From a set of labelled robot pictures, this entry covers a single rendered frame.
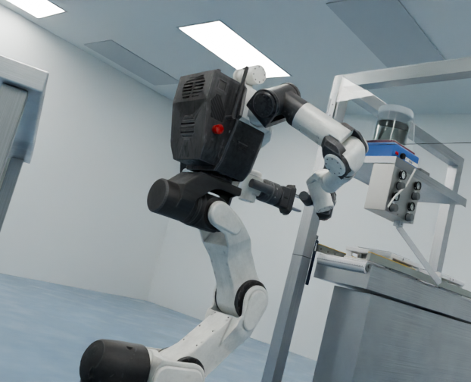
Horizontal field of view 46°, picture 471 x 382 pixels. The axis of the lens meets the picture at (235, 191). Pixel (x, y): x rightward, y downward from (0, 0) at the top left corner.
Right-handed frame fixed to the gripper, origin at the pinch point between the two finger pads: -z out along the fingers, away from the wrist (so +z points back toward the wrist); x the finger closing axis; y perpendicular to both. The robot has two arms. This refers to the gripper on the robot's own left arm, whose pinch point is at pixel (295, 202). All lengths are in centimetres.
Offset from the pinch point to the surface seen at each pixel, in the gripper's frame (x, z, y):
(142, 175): -70, -144, -558
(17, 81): 16, 123, 90
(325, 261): 18.4, -26.1, -3.8
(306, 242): 12.7, -18.0, -9.8
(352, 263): 17.3, -28.2, 10.0
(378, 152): -31.4, -29.4, 9.2
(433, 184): -27, -59, 16
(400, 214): -7.1, -39.2, 19.1
